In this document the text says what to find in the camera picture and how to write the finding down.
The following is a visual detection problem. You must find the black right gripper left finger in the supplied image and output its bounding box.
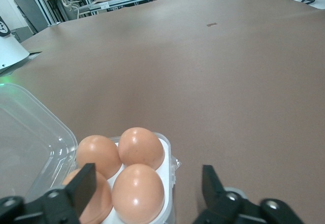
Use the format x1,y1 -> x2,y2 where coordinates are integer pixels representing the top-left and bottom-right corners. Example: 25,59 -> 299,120
0,163 -> 97,224

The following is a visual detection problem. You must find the white chair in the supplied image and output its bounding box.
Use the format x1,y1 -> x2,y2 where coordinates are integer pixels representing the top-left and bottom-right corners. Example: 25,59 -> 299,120
56,0 -> 86,20

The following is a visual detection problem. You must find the clear plastic egg box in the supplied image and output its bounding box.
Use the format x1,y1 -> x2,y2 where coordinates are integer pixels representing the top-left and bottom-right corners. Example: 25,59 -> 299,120
0,83 -> 176,224

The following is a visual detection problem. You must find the grey panel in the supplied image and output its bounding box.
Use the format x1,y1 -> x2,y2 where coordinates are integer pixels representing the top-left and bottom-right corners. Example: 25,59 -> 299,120
8,0 -> 49,35

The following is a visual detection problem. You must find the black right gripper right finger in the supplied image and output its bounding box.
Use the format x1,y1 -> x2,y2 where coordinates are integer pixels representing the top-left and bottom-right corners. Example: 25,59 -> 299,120
192,165 -> 305,224

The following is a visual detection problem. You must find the brown egg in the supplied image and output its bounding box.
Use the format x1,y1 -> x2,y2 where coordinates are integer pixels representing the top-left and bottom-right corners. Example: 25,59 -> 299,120
118,126 -> 166,171
111,163 -> 166,223
76,135 -> 123,180
62,169 -> 113,224

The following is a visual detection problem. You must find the aluminium rack upright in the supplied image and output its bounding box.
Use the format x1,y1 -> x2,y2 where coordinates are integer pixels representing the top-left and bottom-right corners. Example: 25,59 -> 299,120
30,0 -> 55,26

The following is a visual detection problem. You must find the clear tape piece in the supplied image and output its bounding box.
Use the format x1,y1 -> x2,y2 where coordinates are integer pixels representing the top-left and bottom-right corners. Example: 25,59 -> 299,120
170,154 -> 183,169

